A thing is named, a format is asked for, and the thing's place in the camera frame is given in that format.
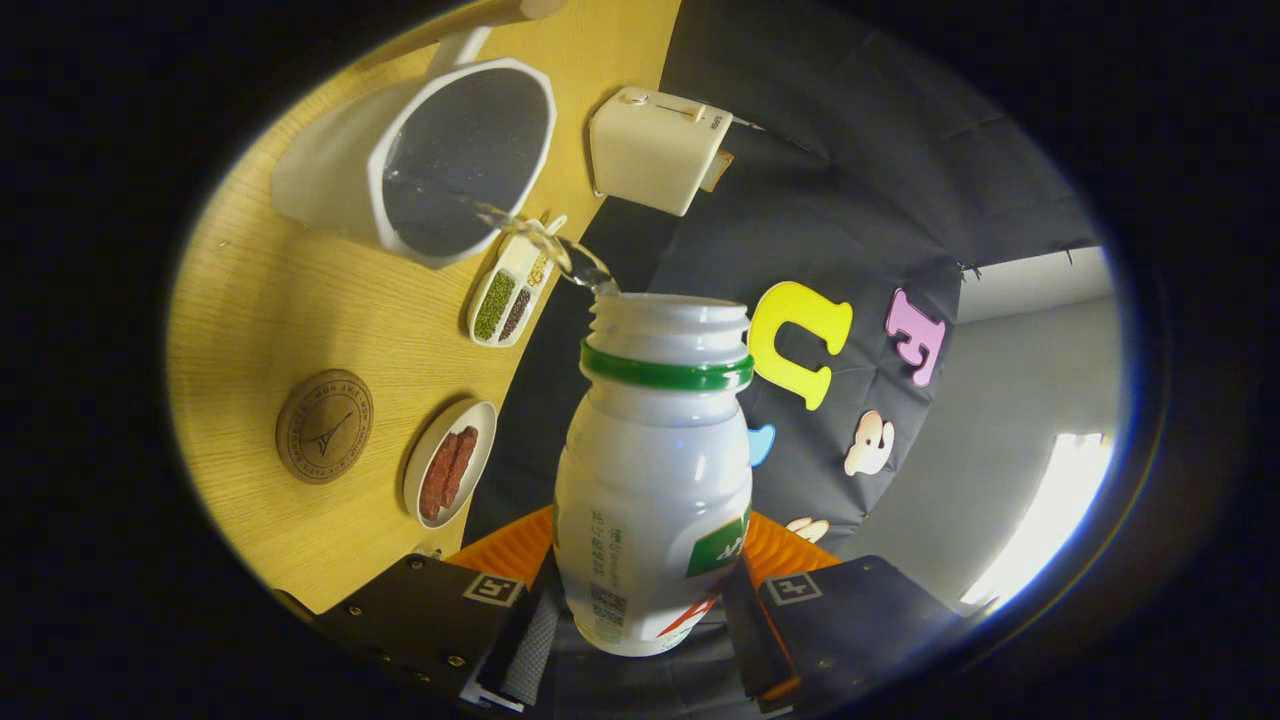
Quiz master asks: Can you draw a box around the white divided bean dish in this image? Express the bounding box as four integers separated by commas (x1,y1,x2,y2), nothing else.
466,214,568,349

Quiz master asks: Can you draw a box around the round wooden coaster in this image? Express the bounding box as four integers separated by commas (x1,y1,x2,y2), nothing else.
275,369,375,486

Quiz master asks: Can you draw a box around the white juice bottle green ring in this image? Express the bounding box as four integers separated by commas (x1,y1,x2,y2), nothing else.
553,292,756,658

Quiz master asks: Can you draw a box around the red meat slice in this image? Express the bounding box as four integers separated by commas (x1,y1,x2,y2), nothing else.
442,426,480,509
419,432,461,521

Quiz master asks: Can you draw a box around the white cup wooden handle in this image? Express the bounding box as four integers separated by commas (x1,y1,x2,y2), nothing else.
270,0,569,271

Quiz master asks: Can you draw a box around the black backdrop cloth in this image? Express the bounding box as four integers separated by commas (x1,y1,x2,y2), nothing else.
465,0,1101,561

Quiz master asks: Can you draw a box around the white round plate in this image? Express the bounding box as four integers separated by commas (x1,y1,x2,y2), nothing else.
402,399,498,530

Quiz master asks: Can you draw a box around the wooden table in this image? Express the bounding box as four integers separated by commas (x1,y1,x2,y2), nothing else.
165,0,683,613

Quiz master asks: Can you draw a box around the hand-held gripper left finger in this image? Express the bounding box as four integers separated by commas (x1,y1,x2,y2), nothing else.
300,505,566,713

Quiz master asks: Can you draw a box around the cream toaster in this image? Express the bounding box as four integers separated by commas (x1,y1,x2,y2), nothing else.
588,87,736,218

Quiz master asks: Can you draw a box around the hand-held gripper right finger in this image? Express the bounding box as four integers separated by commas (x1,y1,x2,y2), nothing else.
722,510,961,716

